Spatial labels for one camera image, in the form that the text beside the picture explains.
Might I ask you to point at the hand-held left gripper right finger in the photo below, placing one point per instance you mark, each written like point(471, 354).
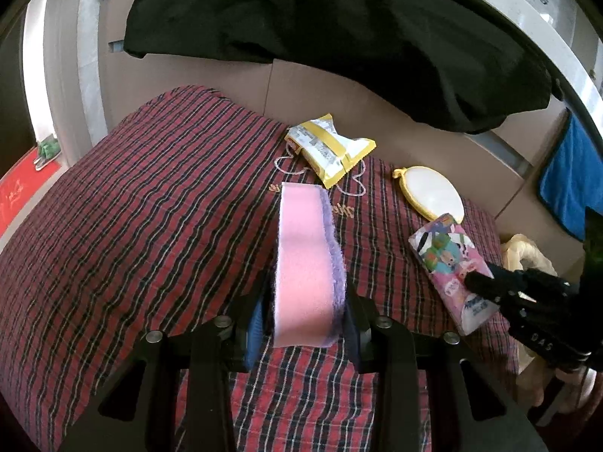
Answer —
point(352, 343)

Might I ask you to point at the red plaid cloth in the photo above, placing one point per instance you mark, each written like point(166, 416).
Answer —
point(141, 221)

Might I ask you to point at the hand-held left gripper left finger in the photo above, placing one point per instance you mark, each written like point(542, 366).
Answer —
point(256, 339)

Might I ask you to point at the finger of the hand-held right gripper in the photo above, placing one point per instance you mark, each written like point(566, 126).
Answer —
point(527, 277)
point(485, 285)

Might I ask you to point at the yellow rimmed round pad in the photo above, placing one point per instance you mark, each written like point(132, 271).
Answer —
point(431, 190)

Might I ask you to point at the yellow snack packet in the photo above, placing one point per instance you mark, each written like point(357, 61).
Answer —
point(325, 146)

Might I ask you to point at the red floor mat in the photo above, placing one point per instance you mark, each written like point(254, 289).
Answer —
point(19, 188)

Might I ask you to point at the pink and purple sponge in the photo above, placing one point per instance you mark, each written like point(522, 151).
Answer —
point(301, 263)

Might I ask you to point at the pink printed tissue packet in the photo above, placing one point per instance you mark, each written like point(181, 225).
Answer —
point(443, 254)

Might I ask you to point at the black cloth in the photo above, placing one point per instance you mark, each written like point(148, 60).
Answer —
point(329, 33)

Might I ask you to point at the blue towel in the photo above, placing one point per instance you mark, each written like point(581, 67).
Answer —
point(570, 174)

